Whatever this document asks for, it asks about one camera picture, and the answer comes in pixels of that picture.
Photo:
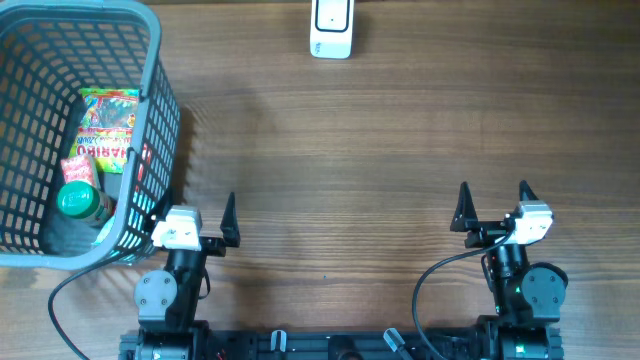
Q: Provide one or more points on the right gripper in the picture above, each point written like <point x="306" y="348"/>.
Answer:
<point x="465" y="219"/>

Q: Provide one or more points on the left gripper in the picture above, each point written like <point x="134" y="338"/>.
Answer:
<point x="216" y="246"/>

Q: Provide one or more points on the green lid jar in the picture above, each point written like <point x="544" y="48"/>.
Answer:
<point x="81" y="201"/>

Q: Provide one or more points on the Haribo gummy candy bag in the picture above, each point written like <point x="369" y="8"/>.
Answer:
<point x="106" y="127"/>

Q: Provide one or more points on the small red white box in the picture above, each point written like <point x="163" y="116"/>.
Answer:
<point x="80" y="168"/>

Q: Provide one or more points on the teal wet wipes pack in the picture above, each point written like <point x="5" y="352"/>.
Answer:
<point x="104" y="232"/>

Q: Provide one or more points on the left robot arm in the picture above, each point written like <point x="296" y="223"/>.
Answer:
<point x="167" y="299"/>

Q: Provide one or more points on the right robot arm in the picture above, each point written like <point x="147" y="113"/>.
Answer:
<point x="527" y="297"/>

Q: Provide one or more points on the white barcode scanner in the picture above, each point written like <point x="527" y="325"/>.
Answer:
<point x="331" y="28"/>

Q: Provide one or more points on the grey plastic shopping basket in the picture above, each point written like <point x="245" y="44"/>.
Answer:
<point x="50" y="52"/>

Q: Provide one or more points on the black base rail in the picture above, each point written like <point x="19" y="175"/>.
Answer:
<point x="448" y="343"/>

